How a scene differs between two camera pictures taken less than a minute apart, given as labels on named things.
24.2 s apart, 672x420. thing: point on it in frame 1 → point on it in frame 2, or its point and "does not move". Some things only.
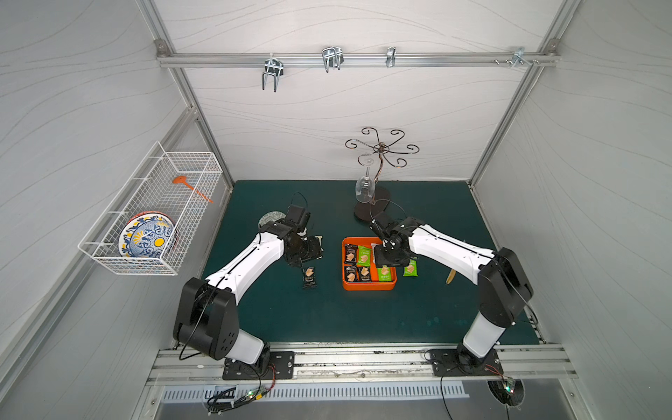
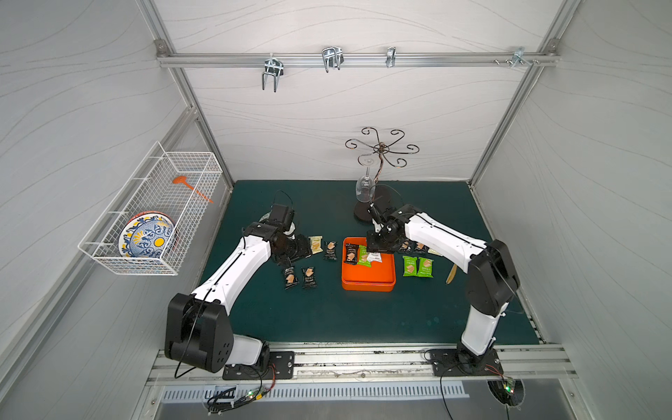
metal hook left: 273,66 does not move
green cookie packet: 384,274 → 425,267
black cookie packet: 309,277 does not move
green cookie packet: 364,256 does not move
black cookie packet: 351,274 → 290,279
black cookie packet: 351,254 does not move
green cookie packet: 411,269 does not move
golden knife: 451,276 does not move
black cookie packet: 364,274 → 331,254
